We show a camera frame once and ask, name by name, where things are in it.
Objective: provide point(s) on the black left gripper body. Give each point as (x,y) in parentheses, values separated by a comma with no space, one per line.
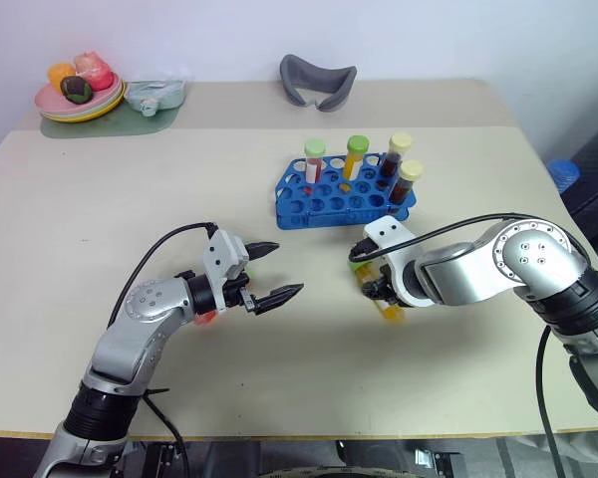
(235,291)

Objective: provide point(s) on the grey foam face pad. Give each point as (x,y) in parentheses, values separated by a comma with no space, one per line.
(299,79)

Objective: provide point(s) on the red liquid light-green-capped tube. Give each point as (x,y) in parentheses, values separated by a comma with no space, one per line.
(314,167)

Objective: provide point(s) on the pink plate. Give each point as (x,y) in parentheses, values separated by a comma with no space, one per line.
(50,99)

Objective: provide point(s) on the short dark liquid yellow-capped tube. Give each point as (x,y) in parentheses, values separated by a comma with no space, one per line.
(403,186)

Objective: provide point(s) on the tall dark liquid yellow-capped tube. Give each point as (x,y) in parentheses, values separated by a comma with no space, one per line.
(392,162)

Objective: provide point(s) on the pink wrapped toy food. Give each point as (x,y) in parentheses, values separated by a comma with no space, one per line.
(90,64)

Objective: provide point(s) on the light green plate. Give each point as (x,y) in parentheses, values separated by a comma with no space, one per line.
(75,116)

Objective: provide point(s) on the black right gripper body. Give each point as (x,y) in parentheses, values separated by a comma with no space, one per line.
(389,281)

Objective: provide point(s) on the dark toy mangosteen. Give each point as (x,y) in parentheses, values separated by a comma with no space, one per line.
(75,89)

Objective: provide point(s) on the black woven-pattern case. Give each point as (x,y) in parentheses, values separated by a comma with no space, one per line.
(595,169)

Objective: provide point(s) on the orange liquid green-capped tube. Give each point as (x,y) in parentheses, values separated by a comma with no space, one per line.
(353,164)

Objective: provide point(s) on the blue test tube rack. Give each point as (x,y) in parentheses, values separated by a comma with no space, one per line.
(329,203)

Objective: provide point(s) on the green table mat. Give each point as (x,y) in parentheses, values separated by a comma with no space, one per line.
(139,124)

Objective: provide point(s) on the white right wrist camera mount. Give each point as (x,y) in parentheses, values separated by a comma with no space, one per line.
(386,231)

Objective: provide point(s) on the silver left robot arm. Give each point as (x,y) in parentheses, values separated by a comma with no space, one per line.
(144,309)

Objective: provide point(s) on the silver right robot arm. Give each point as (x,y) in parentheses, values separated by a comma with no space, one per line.
(478,274)

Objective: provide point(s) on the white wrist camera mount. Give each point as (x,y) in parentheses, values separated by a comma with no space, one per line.
(220,259)
(386,231)

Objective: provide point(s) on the red toy fruit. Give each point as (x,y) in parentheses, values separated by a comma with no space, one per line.
(102,79)

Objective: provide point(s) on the black metal bracket under table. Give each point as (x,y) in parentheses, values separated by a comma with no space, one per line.
(164,460)
(436,463)

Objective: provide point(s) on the stack of coloured plates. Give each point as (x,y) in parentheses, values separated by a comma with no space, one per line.
(99,112)

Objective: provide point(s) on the yellow liquid green-capped test tube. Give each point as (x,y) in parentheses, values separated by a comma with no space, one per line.
(391,312)

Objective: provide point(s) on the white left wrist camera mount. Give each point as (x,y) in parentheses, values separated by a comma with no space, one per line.
(220,259)

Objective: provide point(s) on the orange toy fruit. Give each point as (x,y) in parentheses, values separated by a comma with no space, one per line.
(59,72)

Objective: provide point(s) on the blue bottle top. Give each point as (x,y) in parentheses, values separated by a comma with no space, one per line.
(564,174)

